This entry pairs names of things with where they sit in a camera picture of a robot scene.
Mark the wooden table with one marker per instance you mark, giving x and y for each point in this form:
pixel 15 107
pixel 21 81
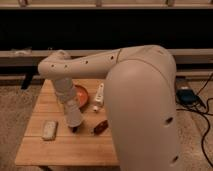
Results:
pixel 82 148

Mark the blue power adapter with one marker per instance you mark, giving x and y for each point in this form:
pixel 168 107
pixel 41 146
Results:
pixel 186 96

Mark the white tube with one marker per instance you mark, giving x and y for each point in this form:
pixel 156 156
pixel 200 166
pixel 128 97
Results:
pixel 98 101

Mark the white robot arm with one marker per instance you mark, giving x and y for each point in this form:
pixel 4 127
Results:
pixel 139 99

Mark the orange bowl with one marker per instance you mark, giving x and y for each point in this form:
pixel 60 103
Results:
pixel 82 96

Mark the brown red pepper toy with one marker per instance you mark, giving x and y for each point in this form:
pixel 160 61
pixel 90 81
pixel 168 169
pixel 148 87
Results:
pixel 101 127

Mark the white tape on rail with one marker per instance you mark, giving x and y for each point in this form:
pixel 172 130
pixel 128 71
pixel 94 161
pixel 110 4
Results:
pixel 21 52

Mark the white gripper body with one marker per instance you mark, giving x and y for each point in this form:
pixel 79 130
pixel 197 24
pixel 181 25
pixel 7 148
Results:
pixel 65 91

